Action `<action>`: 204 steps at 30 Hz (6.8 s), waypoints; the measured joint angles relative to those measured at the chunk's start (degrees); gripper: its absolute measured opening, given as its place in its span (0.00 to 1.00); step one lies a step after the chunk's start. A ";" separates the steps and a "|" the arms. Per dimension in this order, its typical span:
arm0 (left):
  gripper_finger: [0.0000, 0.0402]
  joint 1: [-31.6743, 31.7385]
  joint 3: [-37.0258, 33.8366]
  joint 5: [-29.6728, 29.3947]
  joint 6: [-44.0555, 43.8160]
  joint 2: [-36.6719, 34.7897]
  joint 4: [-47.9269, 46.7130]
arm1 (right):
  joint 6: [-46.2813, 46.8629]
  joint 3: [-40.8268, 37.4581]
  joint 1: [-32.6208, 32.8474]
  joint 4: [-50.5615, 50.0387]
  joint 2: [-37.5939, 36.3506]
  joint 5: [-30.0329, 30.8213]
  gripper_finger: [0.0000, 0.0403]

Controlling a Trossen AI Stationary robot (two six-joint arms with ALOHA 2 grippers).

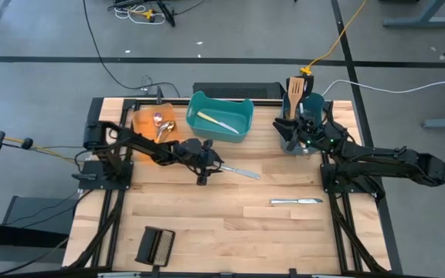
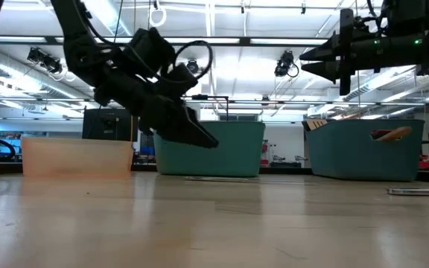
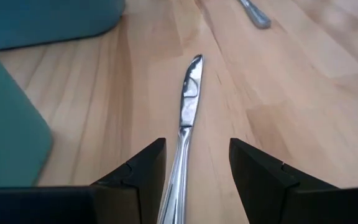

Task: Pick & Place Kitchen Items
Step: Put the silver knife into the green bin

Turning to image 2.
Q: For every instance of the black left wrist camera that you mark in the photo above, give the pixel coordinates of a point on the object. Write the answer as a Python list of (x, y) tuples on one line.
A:
[(181, 80)]

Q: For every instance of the light teal plastic bin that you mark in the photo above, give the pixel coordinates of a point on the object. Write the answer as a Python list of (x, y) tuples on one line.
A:
[(237, 149)]

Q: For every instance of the silver metal knife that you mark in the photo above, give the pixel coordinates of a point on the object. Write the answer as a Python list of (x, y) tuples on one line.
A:
[(419, 191), (214, 179)]

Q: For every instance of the wooden slotted spoon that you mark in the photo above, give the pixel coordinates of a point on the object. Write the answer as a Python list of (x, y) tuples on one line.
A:
[(395, 134)]

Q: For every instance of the black ceiling camera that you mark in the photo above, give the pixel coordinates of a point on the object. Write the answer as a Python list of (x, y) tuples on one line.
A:
[(285, 63), (192, 66), (45, 61)]

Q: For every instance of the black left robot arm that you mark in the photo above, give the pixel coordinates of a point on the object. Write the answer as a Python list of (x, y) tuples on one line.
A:
[(76, 44)]

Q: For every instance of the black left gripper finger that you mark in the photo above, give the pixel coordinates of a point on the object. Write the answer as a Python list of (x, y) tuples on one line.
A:
[(184, 128)]

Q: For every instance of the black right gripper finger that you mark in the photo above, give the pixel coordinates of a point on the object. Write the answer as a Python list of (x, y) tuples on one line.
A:
[(328, 50), (328, 70)]

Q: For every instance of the dark teal plastic bin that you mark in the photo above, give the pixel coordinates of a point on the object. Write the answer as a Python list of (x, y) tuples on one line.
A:
[(348, 156)]

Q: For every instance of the black monitor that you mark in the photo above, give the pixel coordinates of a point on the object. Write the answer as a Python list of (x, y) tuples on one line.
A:
[(103, 126)]

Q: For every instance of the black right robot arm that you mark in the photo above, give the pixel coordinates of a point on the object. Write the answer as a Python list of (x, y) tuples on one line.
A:
[(408, 15)]

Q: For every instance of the orange translucent plastic bin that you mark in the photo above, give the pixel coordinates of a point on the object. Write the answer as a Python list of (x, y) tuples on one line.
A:
[(76, 156)]

